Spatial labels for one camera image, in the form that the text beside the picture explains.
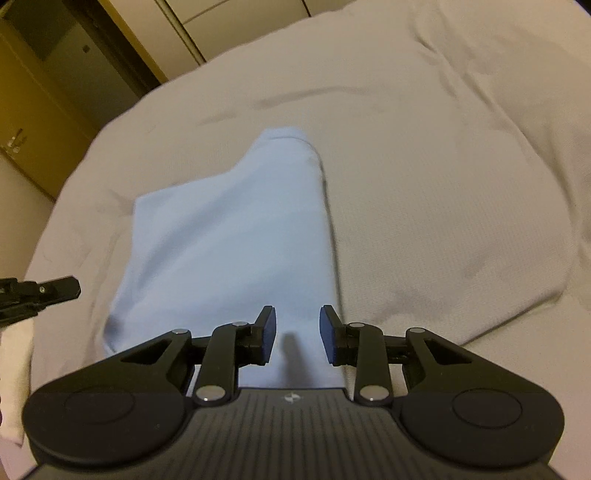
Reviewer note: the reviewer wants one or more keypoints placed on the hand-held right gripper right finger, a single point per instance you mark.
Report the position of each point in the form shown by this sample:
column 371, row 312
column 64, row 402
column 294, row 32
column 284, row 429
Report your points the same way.
column 328, row 334

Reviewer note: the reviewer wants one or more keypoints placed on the wooden door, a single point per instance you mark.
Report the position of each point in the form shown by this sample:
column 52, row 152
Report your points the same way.
column 41, row 115

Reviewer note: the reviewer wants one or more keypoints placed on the white towel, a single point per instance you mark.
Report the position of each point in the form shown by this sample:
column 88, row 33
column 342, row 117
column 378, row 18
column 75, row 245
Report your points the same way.
column 14, row 383

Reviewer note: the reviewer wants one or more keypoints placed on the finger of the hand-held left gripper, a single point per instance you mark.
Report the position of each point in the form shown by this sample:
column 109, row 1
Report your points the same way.
column 60, row 287

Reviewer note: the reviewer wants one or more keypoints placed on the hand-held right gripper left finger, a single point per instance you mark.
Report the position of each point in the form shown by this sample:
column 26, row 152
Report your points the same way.
column 267, row 334

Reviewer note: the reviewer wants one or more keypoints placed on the white wardrobe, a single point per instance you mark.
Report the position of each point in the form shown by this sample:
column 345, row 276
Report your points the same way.
column 231, row 18

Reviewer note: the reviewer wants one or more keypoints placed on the grey duvet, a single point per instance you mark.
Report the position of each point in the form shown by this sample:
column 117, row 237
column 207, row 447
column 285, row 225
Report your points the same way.
column 438, row 184

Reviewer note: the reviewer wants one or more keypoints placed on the light blue sweatshirt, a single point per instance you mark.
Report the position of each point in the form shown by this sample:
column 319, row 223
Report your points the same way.
column 221, row 240

